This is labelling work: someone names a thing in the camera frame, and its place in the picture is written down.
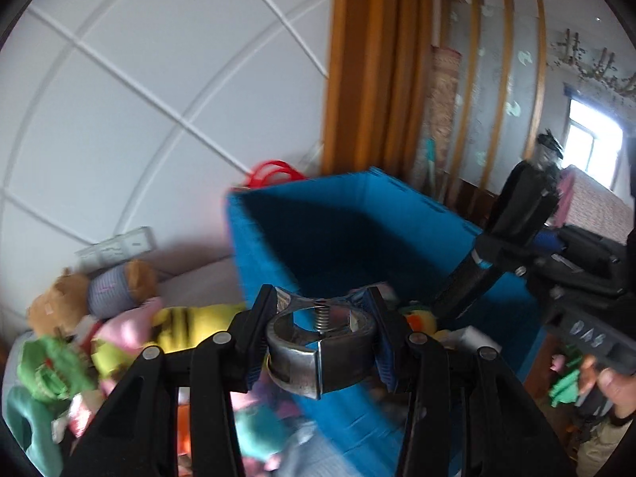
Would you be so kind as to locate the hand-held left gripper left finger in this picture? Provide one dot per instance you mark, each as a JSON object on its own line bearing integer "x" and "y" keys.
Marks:
{"x": 254, "y": 345}

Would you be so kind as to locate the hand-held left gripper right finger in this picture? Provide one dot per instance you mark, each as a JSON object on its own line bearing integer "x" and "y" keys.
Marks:
{"x": 383, "y": 353}

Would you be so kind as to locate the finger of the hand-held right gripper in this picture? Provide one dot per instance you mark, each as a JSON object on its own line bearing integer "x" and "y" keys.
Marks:
{"x": 519, "y": 218}

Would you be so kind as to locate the metal spring clamp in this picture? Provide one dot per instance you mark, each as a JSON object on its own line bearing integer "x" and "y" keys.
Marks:
{"x": 318, "y": 353}

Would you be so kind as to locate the blue fabric storage bin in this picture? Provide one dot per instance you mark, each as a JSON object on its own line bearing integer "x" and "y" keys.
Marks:
{"x": 318, "y": 238}

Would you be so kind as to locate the person's right hand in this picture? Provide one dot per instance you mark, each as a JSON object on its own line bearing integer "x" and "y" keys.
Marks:
{"x": 613, "y": 390}

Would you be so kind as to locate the yellow orange plush toy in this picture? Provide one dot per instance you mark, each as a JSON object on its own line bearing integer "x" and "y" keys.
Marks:
{"x": 422, "y": 322}

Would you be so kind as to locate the yellow striped plush toy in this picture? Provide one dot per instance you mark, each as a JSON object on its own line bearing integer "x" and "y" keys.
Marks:
{"x": 194, "y": 325}

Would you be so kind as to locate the pink patterned bedding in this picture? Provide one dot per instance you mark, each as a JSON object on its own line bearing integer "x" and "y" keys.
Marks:
{"x": 594, "y": 208}

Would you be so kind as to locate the white box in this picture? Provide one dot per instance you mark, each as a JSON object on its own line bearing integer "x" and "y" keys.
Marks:
{"x": 477, "y": 342}

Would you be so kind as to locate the small green pink plush toy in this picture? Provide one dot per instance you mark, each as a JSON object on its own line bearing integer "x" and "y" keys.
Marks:
{"x": 566, "y": 382}

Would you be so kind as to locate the bright window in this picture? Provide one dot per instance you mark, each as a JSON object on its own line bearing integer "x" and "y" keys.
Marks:
{"x": 594, "y": 144}

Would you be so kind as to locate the wooden lattice glass door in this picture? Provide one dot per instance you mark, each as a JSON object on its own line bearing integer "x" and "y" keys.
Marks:
{"x": 492, "y": 74}

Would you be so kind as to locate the brown teddy bear striped shirt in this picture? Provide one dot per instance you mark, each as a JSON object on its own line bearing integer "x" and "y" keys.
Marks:
{"x": 107, "y": 290}

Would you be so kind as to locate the teal plush toy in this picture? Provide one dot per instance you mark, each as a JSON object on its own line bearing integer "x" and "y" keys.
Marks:
{"x": 30, "y": 427}

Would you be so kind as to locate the white wall socket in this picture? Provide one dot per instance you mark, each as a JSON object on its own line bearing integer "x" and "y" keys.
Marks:
{"x": 117, "y": 248}

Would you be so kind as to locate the orange wooden door frame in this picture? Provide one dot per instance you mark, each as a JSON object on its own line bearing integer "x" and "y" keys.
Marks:
{"x": 377, "y": 69}

